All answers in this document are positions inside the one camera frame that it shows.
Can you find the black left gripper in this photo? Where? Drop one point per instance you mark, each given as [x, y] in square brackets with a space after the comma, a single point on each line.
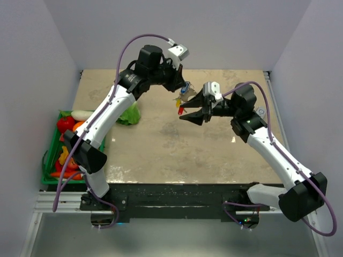
[177, 79]

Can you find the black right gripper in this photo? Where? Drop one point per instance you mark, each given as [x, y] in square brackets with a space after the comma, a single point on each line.
[206, 112]

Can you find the key bunch with red carabiner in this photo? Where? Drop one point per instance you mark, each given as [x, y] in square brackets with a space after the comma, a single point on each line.
[185, 93]

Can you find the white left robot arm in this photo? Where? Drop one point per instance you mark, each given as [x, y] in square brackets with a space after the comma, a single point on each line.
[151, 67]

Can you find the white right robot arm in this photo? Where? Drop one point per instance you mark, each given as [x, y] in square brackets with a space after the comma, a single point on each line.
[302, 191]

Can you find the green lettuce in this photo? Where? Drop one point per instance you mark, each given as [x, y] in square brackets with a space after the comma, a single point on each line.
[131, 116]

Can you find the white toy radish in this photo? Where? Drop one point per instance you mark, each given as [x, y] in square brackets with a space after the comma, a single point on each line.
[81, 115]

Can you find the orange toy orange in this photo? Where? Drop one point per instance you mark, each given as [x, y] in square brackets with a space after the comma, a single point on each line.
[78, 124]

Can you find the red toy tomato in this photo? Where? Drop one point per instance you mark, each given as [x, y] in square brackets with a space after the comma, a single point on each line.
[65, 123]

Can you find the red toy apple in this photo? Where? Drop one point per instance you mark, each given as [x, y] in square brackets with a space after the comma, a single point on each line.
[72, 165]

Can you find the orange toy carrot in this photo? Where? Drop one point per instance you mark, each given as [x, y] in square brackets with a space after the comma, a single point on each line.
[75, 175]

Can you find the yellow toy pepper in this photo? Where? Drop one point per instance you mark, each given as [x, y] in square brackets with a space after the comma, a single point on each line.
[63, 156]

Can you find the red toy chili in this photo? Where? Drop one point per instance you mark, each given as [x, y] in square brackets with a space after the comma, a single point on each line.
[59, 167]

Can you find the green plastic basket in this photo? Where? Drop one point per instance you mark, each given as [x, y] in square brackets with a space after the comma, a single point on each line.
[52, 154]

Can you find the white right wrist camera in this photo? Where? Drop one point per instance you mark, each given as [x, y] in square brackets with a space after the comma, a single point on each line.
[211, 90]

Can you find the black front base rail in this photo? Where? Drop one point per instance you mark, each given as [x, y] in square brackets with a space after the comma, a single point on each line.
[172, 201]

